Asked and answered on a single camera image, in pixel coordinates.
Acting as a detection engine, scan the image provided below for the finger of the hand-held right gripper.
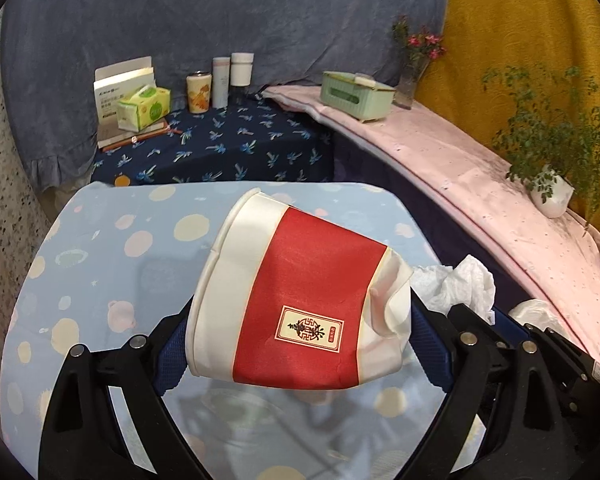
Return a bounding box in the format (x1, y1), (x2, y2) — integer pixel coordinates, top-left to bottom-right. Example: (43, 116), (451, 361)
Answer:
(495, 308), (600, 387)

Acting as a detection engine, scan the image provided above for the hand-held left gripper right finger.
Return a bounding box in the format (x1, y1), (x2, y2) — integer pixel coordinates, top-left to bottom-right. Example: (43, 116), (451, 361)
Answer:
(407, 290), (572, 480)

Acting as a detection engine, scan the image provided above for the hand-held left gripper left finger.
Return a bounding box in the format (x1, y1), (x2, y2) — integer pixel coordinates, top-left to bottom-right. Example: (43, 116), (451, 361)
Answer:
(39, 334), (191, 480)

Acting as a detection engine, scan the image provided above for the white plastic trash bag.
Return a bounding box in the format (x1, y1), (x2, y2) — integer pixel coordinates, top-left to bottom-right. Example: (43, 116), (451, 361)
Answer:
(510, 299), (553, 332)

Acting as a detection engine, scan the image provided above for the white tissue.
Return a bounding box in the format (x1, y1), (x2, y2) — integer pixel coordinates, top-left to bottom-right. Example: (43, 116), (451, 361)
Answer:
(412, 255), (497, 326)

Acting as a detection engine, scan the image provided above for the red and white paper cup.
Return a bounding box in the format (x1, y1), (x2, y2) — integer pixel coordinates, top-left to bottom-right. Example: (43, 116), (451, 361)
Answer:
(186, 187), (415, 391)

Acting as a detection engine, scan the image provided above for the white plant pot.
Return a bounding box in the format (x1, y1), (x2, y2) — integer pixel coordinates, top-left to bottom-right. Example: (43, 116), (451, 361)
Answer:
(530, 165), (576, 218)

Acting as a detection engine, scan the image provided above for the pink speckled cloth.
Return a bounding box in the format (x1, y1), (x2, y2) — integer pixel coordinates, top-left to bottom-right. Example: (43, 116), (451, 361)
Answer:
(262, 85), (600, 366)

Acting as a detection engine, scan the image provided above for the navy printed cloth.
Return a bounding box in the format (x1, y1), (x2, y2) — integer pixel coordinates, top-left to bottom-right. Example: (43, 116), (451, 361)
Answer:
(91, 97), (335, 186)

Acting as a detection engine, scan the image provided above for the green leafy plant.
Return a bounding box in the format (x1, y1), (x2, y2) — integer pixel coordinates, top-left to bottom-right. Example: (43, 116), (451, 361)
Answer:
(481, 62), (600, 226)

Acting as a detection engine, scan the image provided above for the brown notebook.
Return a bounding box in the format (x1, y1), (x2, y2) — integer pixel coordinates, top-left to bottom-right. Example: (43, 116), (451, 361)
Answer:
(97, 119), (172, 152)

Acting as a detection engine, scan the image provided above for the mint green storage box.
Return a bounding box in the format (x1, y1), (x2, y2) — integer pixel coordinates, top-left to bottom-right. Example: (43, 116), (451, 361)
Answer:
(320, 71), (397, 123)

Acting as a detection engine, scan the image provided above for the green tissue pack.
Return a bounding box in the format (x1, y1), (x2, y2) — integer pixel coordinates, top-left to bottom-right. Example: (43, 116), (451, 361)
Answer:
(116, 85), (172, 131)

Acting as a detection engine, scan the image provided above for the glass vase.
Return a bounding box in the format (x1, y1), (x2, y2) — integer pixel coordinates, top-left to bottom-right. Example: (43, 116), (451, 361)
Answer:
(399, 55), (429, 110)

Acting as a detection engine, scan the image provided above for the orange printed tin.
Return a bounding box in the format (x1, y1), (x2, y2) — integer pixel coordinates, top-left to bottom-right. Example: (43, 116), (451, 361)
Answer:
(187, 72), (212, 114)

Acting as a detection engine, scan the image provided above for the white cardboard box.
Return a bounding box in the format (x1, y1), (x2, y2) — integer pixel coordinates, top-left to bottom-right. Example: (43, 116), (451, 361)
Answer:
(94, 56), (156, 126)

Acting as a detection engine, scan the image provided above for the tall pale bottle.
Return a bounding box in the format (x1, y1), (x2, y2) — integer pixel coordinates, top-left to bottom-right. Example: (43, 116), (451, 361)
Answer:
(212, 56), (229, 109)

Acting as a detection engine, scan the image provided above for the white jar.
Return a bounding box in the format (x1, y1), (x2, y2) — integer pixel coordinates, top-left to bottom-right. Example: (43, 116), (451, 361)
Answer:
(230, 52), (254, 87)

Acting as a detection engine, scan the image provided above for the pink flower bouquet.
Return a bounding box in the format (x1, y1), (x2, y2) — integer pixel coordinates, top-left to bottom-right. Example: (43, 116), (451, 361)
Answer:
(391, 15), (447, 62)

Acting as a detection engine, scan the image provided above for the yellow hanging blanket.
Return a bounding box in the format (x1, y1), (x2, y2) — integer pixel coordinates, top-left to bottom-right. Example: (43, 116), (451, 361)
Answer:
(415, 0), (600, 256)

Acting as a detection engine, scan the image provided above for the grey-blue hanging blanket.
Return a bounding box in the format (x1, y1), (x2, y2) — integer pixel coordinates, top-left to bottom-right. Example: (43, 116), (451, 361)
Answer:
(0, 0), (451, 192)

